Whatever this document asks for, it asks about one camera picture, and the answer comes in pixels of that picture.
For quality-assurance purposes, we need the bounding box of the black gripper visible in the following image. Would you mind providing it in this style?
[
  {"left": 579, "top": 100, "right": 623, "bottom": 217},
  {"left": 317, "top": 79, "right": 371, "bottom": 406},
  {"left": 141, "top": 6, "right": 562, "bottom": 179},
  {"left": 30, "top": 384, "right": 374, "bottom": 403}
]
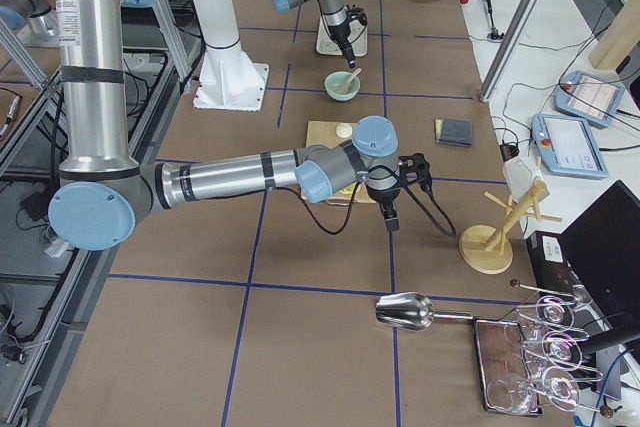
[
  {"left": 365, "top": 179, "right": 400, "bottom": 233},
  {"left": 329, "top": 21, "right": 356, "bottom": 69}
]

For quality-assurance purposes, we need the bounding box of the beige plastic spoon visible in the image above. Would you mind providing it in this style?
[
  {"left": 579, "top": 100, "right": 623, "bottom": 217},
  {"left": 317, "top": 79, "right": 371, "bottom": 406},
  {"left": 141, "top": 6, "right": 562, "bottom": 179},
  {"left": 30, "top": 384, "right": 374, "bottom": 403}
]
[{"left": 336, "top": 68, "right": 362, "bottom": 95}]

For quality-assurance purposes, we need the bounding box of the light green bowl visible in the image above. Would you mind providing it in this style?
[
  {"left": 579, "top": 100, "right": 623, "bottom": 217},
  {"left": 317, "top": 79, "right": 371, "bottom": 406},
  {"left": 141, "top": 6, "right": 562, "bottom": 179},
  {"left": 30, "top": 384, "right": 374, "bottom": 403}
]
[{"left": 324, "top": 69, "right": 361, "bottom": 102}]

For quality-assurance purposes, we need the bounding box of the white steamed bun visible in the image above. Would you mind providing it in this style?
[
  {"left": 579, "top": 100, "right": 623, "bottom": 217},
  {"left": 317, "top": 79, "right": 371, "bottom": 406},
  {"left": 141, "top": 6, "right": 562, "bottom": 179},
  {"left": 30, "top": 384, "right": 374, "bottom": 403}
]
[{"left": 335, "top": 123, "right": 353, "bottom": 139}]

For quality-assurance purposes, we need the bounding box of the beige bear tray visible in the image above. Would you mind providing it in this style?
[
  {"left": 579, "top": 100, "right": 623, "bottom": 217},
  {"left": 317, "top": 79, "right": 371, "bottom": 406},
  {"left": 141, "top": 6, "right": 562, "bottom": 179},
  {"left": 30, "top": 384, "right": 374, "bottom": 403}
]
[{"left": 315, "top": 12, "right": 368, "bottom": 58}]

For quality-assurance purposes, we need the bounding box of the bamboo cutting board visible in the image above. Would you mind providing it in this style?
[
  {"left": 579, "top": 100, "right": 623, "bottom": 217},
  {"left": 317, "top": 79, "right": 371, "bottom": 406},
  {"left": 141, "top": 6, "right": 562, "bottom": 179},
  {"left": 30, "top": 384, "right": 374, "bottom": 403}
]
[{"left": 306, "top": 121, "right": 374, "bottom": 206}]

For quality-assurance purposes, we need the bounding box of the metal scoop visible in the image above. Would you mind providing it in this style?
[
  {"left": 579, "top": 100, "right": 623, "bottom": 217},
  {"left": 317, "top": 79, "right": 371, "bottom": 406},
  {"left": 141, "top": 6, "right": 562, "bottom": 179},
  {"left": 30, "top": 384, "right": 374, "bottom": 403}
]
[{"left": 375, "top": 292, "right": 474, "bottom": 332}]

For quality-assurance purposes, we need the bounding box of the wooden mug tree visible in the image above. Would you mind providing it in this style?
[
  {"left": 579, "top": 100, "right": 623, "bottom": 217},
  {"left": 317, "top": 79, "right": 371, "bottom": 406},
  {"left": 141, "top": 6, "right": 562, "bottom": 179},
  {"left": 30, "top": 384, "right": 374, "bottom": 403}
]
[{"left": 458, "top": 176, "right": 562, "bottom": 275}]

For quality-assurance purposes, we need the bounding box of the grey folded cloth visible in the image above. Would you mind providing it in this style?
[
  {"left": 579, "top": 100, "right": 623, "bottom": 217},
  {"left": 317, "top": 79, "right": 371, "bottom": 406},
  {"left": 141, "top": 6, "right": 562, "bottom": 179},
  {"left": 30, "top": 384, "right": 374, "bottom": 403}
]
[{"left": 434, "top": 118, "right": 473, "bottom": 147}]

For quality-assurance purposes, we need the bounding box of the blue teach pendant near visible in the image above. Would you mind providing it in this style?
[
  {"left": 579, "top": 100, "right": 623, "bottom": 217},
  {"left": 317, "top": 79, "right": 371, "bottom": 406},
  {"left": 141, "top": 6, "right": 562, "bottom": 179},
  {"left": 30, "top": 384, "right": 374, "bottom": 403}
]
[{"left": 531, "top": 114, "right": 609, "bottom": 179}]

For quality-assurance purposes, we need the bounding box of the blue teach pendant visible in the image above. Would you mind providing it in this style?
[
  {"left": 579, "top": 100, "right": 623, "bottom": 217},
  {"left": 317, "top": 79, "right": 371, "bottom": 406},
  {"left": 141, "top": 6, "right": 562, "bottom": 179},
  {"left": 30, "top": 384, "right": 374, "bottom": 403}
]
[
  {"left": 554, "top": 70, "right": 626, "bottom": 128},
  {"left": 531, "top": 114, "right": 609, "bottom": 179}
]

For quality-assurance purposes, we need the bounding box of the clear wine glass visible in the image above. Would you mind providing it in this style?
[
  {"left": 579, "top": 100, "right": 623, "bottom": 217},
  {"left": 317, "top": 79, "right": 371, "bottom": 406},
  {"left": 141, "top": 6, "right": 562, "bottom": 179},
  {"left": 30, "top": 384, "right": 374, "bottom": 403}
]
[{"left": 516, "top": 295, "right": 574, "bottom": 341}]

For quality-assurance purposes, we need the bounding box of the dark glass rack tray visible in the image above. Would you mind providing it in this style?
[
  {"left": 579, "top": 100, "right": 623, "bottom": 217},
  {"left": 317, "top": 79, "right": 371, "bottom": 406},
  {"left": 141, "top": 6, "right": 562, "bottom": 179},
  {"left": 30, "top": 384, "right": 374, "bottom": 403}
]
[{"left": 472, "top": 318, "right": 544, "bottom": 418}]

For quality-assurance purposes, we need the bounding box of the black monitor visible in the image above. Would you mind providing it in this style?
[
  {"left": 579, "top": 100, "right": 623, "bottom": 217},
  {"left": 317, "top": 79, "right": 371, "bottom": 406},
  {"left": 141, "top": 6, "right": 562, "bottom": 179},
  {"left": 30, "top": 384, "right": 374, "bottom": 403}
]
[{"left": 560, "top": 180, "right": 639, "bottom": 319}]

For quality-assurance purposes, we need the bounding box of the blue teach pendant far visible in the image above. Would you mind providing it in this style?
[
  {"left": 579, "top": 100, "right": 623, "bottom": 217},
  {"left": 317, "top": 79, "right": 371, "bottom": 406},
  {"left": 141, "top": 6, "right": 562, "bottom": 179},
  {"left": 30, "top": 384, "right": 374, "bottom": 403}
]
[{"left": 554, "top": 70, "right": 626, "bottom": 128}]

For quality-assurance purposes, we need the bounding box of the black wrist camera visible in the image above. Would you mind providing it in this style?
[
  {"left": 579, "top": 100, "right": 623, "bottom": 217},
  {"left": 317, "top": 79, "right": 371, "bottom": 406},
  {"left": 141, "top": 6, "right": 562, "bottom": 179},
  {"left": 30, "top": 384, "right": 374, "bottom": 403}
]
[
  {"left": 400, "top": 153, "right": 433, "bottom": 193},
  {"left": 347, "top": 5, "right": 368, "bottom": 27}
]

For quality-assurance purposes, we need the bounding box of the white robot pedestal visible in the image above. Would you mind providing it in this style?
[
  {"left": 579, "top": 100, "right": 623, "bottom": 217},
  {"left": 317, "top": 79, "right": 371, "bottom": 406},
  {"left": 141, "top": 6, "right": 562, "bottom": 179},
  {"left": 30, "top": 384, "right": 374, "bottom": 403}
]
[{"left": 193, "top": 0, "right": 269, "bottom": 112}]

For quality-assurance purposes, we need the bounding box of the aluminium frame post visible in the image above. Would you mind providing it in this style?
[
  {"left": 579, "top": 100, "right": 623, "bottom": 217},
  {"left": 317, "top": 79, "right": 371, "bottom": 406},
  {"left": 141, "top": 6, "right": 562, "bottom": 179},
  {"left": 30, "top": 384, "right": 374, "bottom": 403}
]
[{"left": 479, "top": 0, "right": 540, "bottom": 102}]

